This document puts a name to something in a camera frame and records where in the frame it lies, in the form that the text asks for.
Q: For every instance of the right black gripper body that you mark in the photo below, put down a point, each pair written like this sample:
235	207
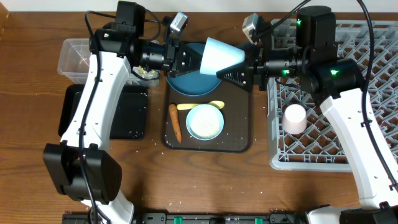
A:
258	64

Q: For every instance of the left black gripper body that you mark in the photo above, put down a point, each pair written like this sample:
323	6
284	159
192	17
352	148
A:
169	60

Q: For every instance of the light blue plastic cup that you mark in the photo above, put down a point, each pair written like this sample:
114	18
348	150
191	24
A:
218	56

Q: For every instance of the yellow snack wrapper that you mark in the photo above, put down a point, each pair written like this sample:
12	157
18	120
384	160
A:
147	74

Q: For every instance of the light blue bowl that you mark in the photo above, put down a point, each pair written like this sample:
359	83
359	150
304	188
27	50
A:
194	110

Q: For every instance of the white rice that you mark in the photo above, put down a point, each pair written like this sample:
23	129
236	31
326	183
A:
205	123

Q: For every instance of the pink plastic cup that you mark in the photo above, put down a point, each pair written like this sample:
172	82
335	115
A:
294	120

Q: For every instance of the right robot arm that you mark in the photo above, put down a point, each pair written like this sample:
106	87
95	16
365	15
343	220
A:
339	88

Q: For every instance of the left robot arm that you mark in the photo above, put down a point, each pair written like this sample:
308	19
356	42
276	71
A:
80	165

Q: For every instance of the grey dishwasher rack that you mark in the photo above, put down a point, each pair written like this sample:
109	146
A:
318	148

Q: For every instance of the dark blue plate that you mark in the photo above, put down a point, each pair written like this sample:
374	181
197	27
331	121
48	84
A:
194	83

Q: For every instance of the yellow plastic spoon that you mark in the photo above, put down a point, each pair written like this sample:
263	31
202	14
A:
188	106

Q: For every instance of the orange carrot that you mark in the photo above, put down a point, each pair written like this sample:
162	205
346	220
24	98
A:
173	112

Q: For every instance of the dark brown serving tray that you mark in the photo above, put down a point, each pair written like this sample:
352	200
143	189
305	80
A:
236	136

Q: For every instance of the black rectangular tray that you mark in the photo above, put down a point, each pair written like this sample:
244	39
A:
130	116

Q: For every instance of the clear plastic bin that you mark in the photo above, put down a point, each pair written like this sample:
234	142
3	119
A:
74	63

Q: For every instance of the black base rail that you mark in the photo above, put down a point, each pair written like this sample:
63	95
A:
162	218

